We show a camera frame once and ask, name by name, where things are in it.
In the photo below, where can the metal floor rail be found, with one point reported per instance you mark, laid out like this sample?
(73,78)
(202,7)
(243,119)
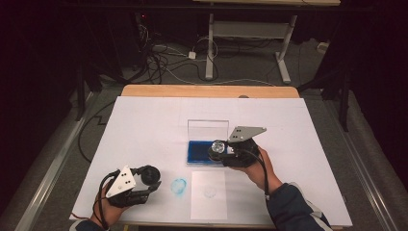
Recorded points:
(42,192)
(372,192)

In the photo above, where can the large white board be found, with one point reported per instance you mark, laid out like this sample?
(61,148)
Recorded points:
(144,128)

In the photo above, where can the white plug box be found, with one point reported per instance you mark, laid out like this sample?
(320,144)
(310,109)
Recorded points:
(322,46)

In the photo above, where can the person's left hand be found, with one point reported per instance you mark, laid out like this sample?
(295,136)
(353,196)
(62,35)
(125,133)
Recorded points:
(109,213)

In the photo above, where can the blue ink pad clear case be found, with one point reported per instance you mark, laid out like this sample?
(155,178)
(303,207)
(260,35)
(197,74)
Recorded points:
(198,150)

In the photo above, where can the white paper sheet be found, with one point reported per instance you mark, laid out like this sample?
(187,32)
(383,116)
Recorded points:
(208,207)

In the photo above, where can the black metal stand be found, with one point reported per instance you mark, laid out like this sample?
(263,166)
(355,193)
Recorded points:
(80,96)
(344,106)

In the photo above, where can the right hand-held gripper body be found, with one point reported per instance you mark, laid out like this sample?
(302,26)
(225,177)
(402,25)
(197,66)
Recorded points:
(242,152)

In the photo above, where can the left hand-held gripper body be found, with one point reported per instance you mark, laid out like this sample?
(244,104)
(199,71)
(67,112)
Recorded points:
(123,183)

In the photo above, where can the wooden table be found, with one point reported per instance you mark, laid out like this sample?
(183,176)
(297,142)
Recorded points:
(208,91)

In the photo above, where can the person's right hand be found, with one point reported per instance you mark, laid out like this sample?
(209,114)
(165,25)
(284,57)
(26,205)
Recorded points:
(256,174)

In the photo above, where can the white power adapter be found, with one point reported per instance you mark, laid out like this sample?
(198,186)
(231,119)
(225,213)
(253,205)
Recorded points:
(191,55)

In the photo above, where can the white metal desk frame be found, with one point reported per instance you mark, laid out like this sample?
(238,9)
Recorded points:
(250,29)

